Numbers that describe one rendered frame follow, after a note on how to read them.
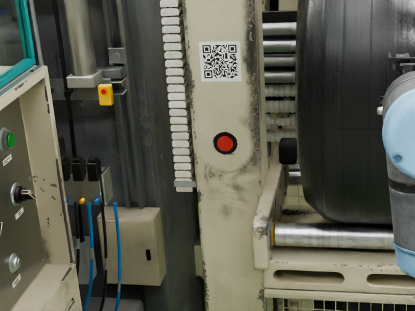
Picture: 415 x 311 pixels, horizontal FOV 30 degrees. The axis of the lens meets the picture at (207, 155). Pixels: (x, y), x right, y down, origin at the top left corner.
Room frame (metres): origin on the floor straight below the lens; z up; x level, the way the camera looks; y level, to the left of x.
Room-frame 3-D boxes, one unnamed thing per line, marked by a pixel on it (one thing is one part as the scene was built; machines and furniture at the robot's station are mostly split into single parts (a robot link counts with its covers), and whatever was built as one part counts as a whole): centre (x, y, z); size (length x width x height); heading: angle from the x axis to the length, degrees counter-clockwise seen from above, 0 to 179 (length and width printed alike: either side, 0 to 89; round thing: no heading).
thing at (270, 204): (1.43, -0.13, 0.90); 0.40 x 0.03 x 0.10; 168
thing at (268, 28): (1.81, -0.17, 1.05); 0.20 x 0.15 x 0.30; 78
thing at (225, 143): (1.37, -0.04, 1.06); 0.03 x 0.02 x 0.03; 78
